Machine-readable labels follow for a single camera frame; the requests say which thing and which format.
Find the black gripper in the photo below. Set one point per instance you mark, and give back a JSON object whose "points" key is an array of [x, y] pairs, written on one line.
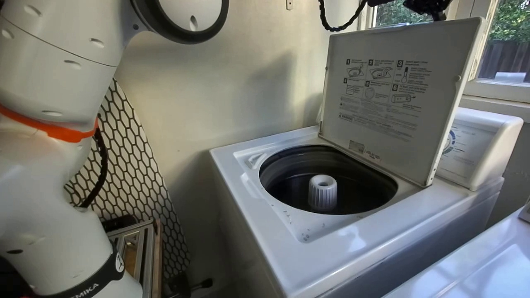
{"points": [[428, 7]]}

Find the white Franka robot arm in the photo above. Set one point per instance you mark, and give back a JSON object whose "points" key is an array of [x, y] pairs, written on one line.
{"points": [[50, 67]]}

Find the white washing machine lid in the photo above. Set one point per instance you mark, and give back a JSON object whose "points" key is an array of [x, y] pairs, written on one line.
{"points": [[386, 138]]}

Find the white top-load washing machine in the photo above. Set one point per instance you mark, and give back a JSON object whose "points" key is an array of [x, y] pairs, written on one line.
{"points": [[265, 249]]}

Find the green tree foliage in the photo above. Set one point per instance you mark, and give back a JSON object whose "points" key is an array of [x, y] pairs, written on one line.
{"points": [[514, 19]]}

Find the dark wooden fence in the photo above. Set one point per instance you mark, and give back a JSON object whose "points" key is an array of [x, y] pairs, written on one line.
{"points": [[507, 59]]}

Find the dark grey washer drum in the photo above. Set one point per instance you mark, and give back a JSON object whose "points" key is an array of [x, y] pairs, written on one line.
{"points": [[361, 188]]}

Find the white washer agitator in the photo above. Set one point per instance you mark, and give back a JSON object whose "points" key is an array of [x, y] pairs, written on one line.
{"points": [[323, 193]]}

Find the white laundry appliance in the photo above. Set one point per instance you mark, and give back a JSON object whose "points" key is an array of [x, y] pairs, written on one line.
{"points": [[486, 266]]}

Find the black hexagon mesh panel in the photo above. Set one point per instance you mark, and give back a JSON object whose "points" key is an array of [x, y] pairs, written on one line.
{"points": [[138, 176]]}

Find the black floor plug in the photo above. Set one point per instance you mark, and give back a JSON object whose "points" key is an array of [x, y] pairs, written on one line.
{"points": [[179, 287]]}

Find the wooden framed stand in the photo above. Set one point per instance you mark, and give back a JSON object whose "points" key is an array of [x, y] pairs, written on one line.
{"points": [[149, 259]]}

